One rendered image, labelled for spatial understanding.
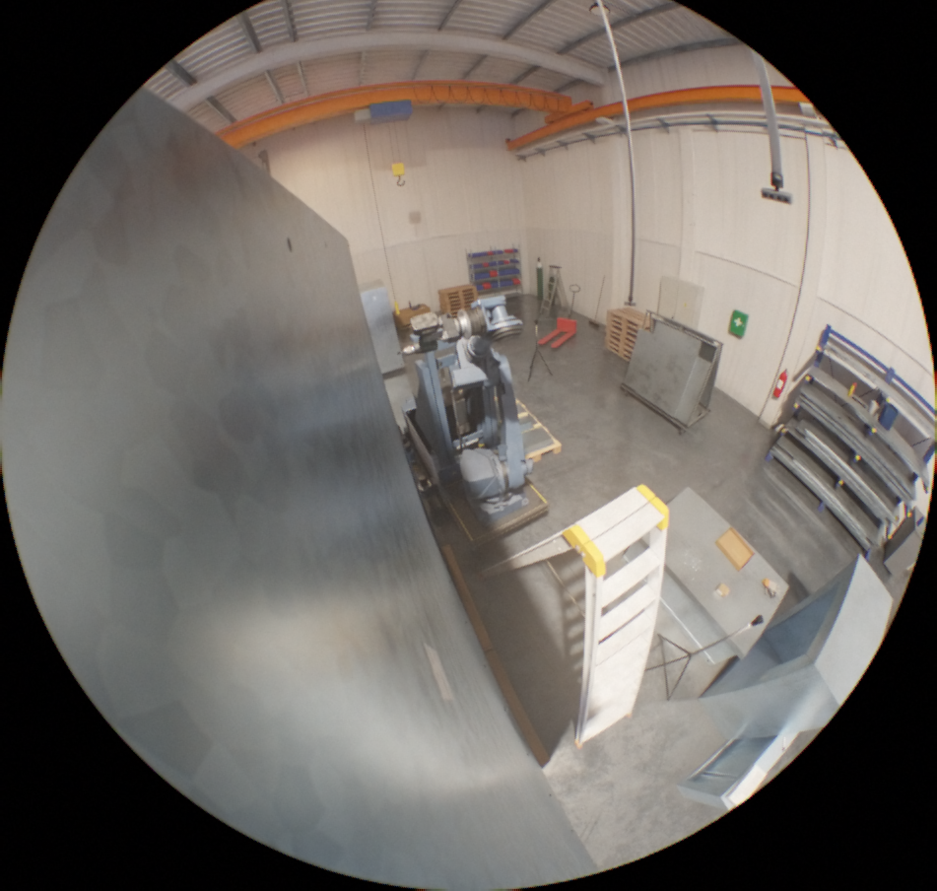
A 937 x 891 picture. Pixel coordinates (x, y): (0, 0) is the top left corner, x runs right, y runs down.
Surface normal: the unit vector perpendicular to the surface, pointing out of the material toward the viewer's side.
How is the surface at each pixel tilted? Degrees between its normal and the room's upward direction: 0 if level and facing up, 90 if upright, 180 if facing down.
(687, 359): 78
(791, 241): 90
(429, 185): 90
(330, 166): 90
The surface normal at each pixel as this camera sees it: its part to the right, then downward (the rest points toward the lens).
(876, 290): -0.93, 0.30
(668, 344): -0.91, 0.16
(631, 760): -0.11, -0.79
